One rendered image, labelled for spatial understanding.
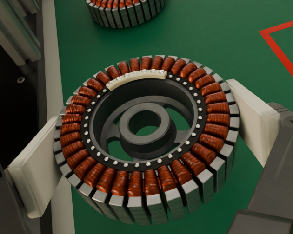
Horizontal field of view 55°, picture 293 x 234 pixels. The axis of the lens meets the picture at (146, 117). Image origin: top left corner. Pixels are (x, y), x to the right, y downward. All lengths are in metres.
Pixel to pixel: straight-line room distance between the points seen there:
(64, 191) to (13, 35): 0.18
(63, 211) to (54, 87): 0.15
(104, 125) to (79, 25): 0.25
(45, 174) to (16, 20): 0.22
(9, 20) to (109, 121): 0.18
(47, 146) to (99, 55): 0.22
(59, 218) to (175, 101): 0.15
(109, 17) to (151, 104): 0.22
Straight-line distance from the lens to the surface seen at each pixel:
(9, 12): 0.34
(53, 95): 0.35
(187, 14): 0.39
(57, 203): 0.28
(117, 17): 0.38
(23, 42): 0.36
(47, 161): 0.17
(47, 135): 0.17
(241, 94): 0.16
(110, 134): 0.19
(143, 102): 0.20
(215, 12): 0.39
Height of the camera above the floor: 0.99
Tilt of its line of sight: 55 degrees down
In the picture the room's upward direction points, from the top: 19 degrees counter-clockwise
